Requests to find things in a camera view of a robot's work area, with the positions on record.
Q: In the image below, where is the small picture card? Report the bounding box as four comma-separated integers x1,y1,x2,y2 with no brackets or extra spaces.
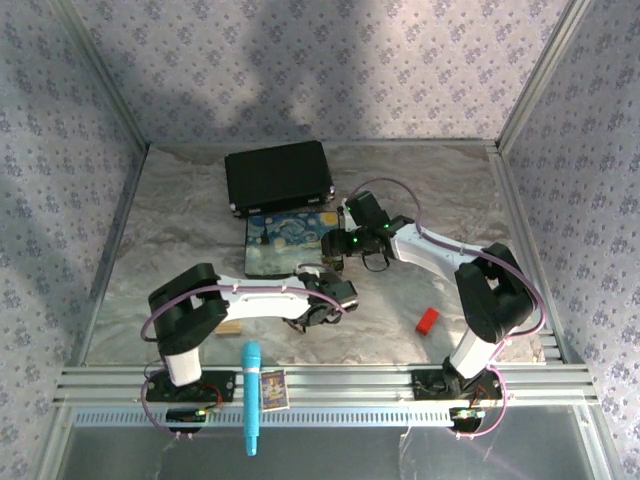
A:
261,369,289,412

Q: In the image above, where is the black hard case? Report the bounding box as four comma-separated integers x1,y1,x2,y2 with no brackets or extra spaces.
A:
223,140,336,220

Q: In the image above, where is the starry night painted box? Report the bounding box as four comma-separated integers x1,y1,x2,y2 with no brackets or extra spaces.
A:
243,210,342,282

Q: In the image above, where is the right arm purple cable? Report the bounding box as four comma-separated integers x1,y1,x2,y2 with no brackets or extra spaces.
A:
349,177,547,441

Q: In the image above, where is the aluminium frame post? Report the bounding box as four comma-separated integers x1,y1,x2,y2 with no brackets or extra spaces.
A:
496,0,594,151
52,0,152,147

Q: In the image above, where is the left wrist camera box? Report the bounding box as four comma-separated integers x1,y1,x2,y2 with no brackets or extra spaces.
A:
333,279,360,314

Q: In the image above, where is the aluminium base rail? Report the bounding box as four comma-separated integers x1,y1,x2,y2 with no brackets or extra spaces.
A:
53,363,599,404

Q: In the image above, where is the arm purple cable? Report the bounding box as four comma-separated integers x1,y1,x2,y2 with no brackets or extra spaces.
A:
349,177,547,441
138,262,349,441

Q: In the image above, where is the blue marker pen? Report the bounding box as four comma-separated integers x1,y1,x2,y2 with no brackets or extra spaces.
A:
241,341,262,458

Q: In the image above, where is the slotted grey cable duct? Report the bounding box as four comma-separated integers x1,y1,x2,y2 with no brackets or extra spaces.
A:
71,404,587,430

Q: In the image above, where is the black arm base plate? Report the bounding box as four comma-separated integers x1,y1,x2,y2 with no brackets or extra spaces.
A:
411,368,503,402
142,370,237,404

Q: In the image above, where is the aluminium side rail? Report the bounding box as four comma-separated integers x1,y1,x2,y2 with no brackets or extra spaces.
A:
485,143,571,364
67,142,152,369

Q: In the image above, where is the small electronics board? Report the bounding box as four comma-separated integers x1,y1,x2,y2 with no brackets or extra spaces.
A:
166,407,209,433
448,406,484,432

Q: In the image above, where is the red block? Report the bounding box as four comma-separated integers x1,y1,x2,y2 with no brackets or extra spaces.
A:
415,307,441,335

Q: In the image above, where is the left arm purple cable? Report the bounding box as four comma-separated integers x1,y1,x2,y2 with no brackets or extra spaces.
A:
138,262,349,441

